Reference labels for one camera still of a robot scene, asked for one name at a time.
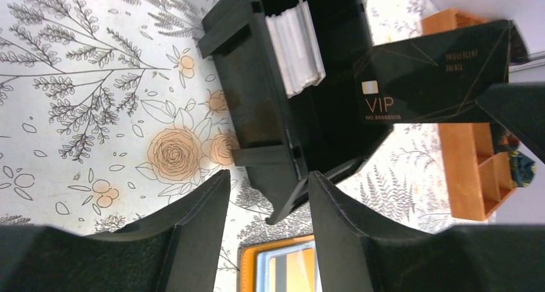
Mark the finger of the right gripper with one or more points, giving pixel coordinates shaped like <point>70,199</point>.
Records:
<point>519,107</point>

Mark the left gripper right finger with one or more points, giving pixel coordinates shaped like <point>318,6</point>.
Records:
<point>359,249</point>

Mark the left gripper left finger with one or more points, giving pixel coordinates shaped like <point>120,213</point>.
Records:
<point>174,249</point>

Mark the yellow leather card holder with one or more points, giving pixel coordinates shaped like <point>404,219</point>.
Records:
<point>254,261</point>

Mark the black VIP credit card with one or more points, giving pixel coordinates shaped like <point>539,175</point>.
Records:
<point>434,78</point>

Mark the black plastic card box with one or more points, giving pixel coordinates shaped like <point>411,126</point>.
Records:
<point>284,138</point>

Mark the gold card black stripe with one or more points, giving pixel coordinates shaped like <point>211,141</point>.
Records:
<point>294,271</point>

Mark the stack of credit cards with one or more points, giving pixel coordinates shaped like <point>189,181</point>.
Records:
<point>296,48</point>

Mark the orange wooden compartment tray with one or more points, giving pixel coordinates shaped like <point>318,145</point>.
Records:
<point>474,151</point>

